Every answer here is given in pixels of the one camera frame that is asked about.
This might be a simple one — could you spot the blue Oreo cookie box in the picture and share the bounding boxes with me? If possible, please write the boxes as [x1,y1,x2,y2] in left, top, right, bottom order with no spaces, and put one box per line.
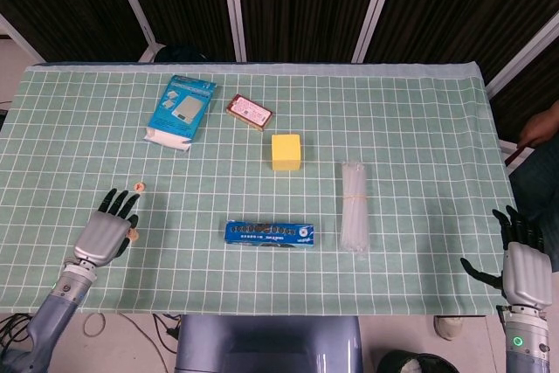
[224,219,317,252]

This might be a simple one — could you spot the green checked tablecloth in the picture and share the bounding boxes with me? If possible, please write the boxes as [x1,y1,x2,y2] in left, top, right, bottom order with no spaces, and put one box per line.
[0,60,519,317]

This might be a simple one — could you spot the black waste bin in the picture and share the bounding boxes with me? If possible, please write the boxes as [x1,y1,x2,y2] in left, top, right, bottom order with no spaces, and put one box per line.
[376,350,459,373]

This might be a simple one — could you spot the blue kitchen scale carton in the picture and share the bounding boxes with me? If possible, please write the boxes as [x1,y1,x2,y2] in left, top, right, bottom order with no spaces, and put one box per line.
[143,74,218,152]

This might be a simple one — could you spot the thin looped floor cable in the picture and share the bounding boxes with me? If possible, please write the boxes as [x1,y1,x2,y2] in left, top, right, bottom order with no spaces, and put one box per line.
[82,312,107,338]

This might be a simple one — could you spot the black floor cables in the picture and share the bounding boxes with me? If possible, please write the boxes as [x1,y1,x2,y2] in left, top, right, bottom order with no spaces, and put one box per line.
[152,314,184,343]

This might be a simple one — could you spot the white sneaker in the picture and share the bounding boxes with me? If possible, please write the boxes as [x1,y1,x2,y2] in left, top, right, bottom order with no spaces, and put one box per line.
[433,314,464,342]

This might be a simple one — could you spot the grey robot torso base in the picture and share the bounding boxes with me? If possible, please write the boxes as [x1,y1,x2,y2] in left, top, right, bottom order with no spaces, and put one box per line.
[174,314,364,373]

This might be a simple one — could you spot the clear plastic straw bundle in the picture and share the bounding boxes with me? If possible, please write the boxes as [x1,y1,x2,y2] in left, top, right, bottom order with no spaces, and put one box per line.
[339,160,372,259]

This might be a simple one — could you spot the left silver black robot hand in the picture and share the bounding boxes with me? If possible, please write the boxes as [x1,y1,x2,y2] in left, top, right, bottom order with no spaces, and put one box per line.
[72,188,142,268]

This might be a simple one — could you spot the small red cardboard box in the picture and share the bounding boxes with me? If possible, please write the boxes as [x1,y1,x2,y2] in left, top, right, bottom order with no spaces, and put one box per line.
[224,93,275,132]

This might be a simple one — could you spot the bystander forearm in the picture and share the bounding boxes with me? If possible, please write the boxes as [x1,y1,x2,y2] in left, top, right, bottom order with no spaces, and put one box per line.
[521,100,559,147]

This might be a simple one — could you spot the yellow foam cube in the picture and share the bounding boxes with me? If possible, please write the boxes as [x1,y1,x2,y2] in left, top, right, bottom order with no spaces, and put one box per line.
[271,132,304,172]

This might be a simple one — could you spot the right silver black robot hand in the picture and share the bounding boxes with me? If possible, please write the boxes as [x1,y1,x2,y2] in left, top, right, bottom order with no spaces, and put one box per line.
[460,205,554,309]

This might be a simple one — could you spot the red stick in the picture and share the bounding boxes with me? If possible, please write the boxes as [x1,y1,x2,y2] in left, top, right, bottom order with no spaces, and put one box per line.
[506,143,532,167]

